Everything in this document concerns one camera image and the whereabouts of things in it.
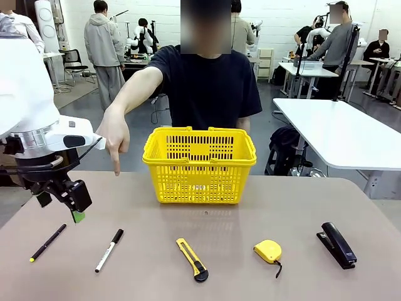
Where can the mannequin with orange trousers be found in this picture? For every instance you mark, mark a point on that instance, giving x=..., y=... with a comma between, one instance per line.
x=29, y=28

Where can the black backpack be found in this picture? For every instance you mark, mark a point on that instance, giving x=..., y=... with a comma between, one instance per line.
x=283, y=141

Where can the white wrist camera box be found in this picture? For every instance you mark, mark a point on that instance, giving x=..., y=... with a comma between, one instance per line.
x=75, y=131

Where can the black office chair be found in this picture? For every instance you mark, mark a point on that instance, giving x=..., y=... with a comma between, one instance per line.
x=73, y=62

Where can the black camera stand pole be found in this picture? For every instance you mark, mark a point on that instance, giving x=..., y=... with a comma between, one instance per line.
x=347, y=62

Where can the white drawer cabinet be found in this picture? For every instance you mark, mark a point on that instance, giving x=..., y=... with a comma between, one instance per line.
x=265, y=64

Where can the white standing air conditioner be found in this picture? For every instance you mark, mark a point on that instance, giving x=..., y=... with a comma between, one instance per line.
x=47, y=25

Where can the mannequin with brown apron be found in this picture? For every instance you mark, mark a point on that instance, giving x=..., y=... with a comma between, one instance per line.
x=4, y=23

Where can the person's right forearm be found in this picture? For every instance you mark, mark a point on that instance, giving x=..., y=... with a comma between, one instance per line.
x=134, y=91

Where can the seated person in black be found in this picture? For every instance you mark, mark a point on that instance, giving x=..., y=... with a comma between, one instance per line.
x=377, y=50

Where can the white background table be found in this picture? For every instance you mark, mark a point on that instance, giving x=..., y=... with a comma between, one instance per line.
x=307, y=70

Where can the yellow plastic shopping basket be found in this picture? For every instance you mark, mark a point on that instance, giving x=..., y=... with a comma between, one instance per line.
x=200, y=175

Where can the person's right hand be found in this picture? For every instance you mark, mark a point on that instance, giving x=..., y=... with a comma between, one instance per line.
x=116, y=131

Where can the person in grey hoodie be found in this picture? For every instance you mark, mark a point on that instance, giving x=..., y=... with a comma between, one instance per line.
x=103, y=44

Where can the large white table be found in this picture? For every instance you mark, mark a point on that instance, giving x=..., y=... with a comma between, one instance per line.
x=338, y=131

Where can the black pen yellow tip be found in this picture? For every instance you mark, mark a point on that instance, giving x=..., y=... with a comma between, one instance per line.
x=47, y=244

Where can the person in grey sweater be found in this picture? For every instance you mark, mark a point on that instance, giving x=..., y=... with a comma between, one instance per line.
x=340, y=44

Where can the yellow black utility knife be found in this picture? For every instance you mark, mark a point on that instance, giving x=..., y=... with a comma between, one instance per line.
x=191, y=258

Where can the person's left forearm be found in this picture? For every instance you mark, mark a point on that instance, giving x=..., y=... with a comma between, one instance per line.
x=244, y=124

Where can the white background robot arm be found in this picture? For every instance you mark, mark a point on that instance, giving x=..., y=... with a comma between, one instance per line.
x=257, y=28

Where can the white black humanoid robot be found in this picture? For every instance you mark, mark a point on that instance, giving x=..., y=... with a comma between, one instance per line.
x=142, y=37

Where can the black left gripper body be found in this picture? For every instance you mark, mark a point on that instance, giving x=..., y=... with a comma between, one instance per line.
x=47, y=175

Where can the yellow tape measure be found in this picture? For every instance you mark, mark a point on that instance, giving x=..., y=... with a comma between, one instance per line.
x=267, y=250

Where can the person in black t-shirt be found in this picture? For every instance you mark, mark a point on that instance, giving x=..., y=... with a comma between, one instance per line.
x=203, y=87

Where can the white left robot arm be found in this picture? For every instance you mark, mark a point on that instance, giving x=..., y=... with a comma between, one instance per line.
x=22, y=94

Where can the white marker black cap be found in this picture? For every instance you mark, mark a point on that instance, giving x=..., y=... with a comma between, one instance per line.
x=108, y=252

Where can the left gripper black green-tipped finger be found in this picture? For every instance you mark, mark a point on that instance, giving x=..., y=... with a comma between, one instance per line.
x=80, y=196
x=44, y=197

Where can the black stapler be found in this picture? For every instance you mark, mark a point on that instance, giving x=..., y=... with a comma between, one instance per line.
x=338, y=246

